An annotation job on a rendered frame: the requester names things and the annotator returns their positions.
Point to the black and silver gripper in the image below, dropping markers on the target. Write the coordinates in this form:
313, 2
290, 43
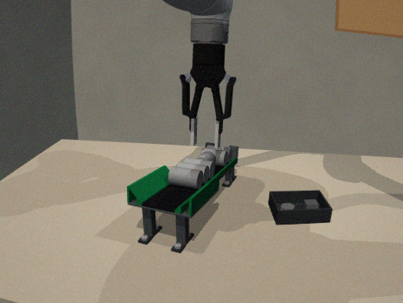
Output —
208, 69

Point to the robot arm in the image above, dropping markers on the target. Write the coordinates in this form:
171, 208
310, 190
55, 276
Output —
209, 19

